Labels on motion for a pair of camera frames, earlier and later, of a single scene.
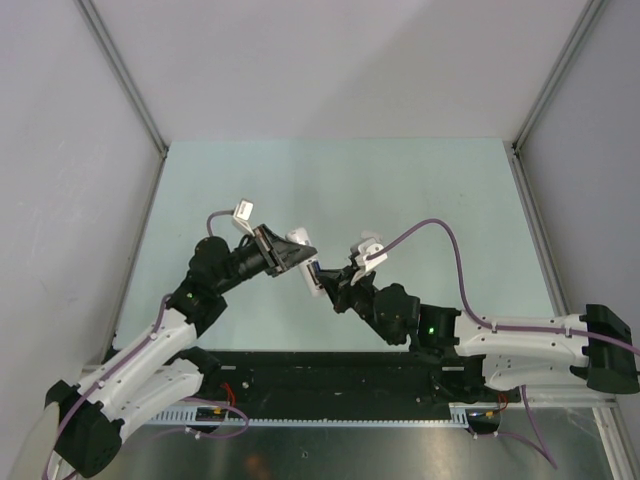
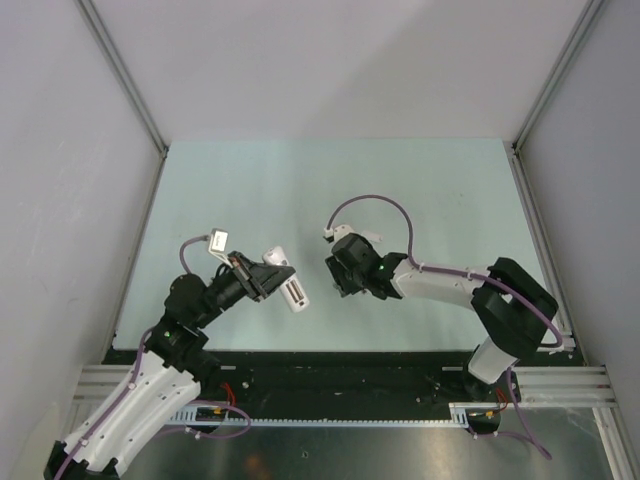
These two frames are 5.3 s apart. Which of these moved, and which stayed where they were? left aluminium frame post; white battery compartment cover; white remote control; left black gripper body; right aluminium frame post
Moved: left black gripper body; white remote control
Stayed: right aluminium frame post; white battery compartment cover; left aluminium frame post
